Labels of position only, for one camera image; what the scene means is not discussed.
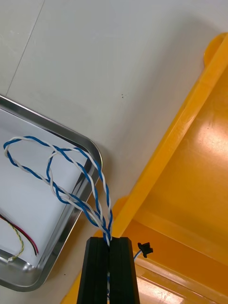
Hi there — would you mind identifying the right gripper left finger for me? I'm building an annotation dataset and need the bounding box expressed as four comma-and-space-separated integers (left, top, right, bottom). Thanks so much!
77, 236, 111, 304

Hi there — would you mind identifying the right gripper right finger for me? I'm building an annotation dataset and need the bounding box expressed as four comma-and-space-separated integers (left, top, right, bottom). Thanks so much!
110, 236, 141, 304

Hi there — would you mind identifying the blue-white twisted wire harness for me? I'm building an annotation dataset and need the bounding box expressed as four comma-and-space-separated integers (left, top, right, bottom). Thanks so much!
3, 135, 154, 304

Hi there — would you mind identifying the red black green-yellow wire harness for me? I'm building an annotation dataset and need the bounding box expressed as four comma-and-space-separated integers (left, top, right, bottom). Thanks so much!
0, 213, 39, 263

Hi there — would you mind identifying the yellow-orange plastic bin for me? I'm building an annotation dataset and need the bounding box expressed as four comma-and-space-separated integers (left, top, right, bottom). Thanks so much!
60, 237, 228, 304
111, 32, 228, 269

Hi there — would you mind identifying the steel tray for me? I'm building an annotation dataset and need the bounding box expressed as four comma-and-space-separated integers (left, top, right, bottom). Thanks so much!
0, 95, 103, 293

